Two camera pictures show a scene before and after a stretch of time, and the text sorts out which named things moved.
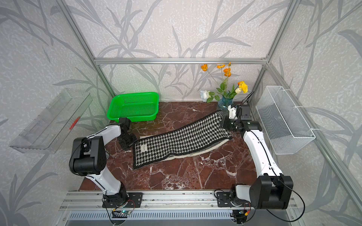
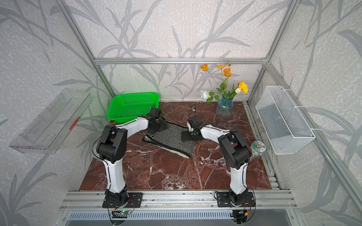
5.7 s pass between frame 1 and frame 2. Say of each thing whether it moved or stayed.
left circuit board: stayed
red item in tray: stayed
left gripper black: moved
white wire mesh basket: stayed
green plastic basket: stayed
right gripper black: moved
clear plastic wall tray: stayed
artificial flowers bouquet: stayed
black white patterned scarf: moved
